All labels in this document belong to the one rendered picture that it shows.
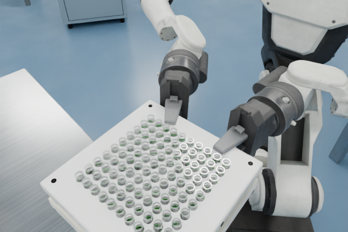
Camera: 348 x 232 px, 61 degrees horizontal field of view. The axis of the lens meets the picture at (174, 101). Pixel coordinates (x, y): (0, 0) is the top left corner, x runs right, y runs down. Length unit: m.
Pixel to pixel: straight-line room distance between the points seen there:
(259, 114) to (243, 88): 1.78
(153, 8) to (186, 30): 0.14
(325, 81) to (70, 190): 0.49
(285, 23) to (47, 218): 0.72
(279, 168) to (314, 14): 0.45
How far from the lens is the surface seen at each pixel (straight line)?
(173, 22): 0.73
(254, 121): 0.49
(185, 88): 0.55
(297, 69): 0.63
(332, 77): 0.64
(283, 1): 0.82
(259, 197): 0.99
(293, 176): 0.97
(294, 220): 1.47
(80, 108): 2.16
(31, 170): 0.77
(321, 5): 0.79
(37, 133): 0.84
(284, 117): 0.56
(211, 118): 2.00
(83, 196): 0.46
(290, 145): 1.01
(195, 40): 0.70
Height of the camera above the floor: 1.40
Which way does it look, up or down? 41 degrees down
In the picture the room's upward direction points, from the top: straight up
